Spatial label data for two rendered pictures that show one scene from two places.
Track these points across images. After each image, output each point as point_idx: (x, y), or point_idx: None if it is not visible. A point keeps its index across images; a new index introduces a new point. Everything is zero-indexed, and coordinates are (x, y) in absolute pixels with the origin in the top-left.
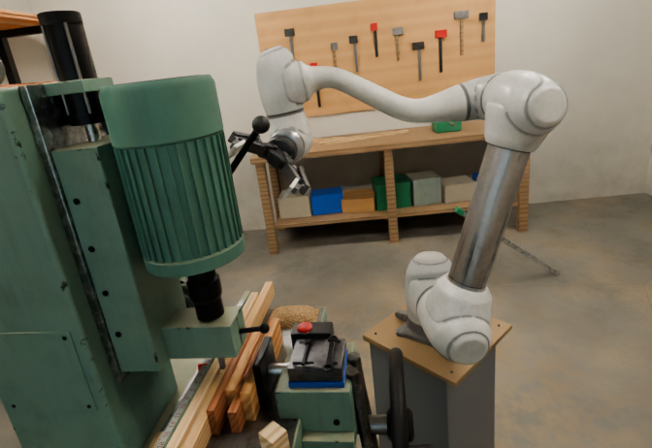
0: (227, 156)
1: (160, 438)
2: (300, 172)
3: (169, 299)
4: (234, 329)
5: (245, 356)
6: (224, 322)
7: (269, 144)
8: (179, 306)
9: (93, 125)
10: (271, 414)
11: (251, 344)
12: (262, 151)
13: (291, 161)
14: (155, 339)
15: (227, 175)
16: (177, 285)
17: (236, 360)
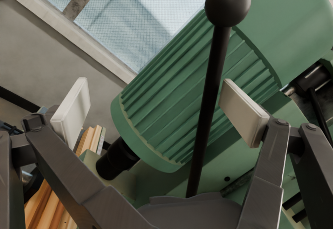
0: (188, 36)
1: (100, 153)
2: (10, 221)
3: (145, 184)
4: (81, 156)
5: (49, 208)
6: (92, 155)
7: (263, 204)
8: (134, 205)
9: (287, 84)
10: (25, 169)
11: (41, 228)
12: (243, 203)
13: (93, 215)
14: (133, 169)
15: (172, 47)
16: (149, 198)
17: (59, 203)
